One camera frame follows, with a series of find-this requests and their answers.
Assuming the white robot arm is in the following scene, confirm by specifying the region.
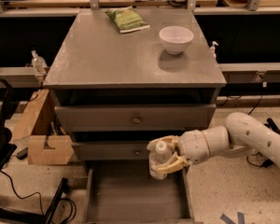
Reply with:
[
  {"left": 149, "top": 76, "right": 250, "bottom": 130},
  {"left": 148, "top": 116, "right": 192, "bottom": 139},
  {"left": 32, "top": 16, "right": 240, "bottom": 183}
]
[{"left": 147, "top": 112, "right": 280, "bottom": 180}]

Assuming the white ceramic bowl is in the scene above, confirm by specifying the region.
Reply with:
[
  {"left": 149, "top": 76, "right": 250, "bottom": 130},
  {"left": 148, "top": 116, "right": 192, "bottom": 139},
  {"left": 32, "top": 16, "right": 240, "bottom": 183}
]
[{"left": 159, "top": 26, "right": 194, "bottom": 55}]

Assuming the grey open bottom drawer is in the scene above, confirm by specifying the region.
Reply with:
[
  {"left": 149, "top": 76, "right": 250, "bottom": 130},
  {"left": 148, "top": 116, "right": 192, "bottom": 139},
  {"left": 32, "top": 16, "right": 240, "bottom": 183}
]
[{"left": 82, "top": 160, "right": 202, "bottom": 224}]

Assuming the grey top drawer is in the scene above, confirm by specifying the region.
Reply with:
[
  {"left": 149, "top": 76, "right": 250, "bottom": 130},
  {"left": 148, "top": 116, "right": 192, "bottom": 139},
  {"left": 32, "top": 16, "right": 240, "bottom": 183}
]
[{"left": 55, "top": 105, "right": 216, "bottom": 133}]

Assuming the clear plastic water bottle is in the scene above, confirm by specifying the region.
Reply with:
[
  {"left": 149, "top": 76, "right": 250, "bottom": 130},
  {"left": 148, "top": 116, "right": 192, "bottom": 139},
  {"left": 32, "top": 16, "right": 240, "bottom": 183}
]
[{"left": 148, "top": 141, "right": 172, "bottom": 180}]

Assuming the small white pump bottle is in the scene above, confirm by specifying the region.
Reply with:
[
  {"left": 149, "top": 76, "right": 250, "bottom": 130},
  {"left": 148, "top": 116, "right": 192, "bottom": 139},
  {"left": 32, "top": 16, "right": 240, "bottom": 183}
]
[{"left": 210, "top": 41, "right": 218, "bottom": 58}]

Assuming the clear sanitizer bottle left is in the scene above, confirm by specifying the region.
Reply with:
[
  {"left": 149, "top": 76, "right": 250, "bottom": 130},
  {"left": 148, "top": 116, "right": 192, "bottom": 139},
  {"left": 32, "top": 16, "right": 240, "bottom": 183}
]
[{"left": 31, "top": 50, "right": 47, "bottom": 74}]

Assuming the grey middle drawer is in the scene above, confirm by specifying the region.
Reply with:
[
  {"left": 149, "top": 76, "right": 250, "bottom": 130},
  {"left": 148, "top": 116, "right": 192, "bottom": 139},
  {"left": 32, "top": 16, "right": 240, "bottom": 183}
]
[{"left": 72, "top": 141, "right": 148, "bottom": 161}]

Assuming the green snack bag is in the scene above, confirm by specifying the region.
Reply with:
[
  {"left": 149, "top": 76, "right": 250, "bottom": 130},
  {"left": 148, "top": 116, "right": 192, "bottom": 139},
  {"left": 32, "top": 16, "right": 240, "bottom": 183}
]
[{"left": 105, "top": 7, "right": 150, "bottom": 34}]

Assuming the black chair frame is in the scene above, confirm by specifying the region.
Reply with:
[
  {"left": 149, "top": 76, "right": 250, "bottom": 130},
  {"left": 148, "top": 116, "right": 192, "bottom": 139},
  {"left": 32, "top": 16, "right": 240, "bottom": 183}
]
[{"left": 0, "top": 78, "right": 69, "bottom": 224}]

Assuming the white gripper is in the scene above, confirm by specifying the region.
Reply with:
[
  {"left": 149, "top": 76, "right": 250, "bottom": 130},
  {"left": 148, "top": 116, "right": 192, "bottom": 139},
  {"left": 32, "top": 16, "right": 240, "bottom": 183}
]
[{"left": 147, "top": 130, "right": 210, "bottom": 174}]

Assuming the black stand leg right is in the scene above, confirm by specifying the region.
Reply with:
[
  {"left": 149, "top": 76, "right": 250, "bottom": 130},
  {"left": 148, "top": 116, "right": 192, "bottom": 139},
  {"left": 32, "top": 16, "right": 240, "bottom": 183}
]
[{"left": 267, "top": 118, "right": 280, "bottom": 134}]

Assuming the grey drawer cabinet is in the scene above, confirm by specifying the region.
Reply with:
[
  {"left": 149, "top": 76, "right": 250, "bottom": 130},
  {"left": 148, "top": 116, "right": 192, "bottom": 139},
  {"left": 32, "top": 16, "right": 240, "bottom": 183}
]
[{"left": 42, "top": 7, "right": 228, "bottom": 170}]

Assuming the light wooden crate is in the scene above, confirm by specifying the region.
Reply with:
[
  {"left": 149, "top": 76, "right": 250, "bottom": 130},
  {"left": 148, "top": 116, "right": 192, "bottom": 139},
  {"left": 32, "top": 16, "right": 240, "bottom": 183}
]
[{"left": 12, "top": 90, "right": 74, "bottom": 165}]

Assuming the black floor cable left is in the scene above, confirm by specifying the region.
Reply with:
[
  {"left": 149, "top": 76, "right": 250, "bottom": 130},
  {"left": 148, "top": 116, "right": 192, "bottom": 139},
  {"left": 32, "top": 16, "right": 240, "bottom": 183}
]
[{"left": 0, "top": 170, "right": 77, "bottom": 224}]

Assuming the black power adapter cable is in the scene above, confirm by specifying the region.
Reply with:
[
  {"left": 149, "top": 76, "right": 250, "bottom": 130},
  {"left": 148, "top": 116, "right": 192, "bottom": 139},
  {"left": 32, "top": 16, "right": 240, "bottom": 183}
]
[{"left": 245, "top": 93, "right": 280, "bottom": 169}]

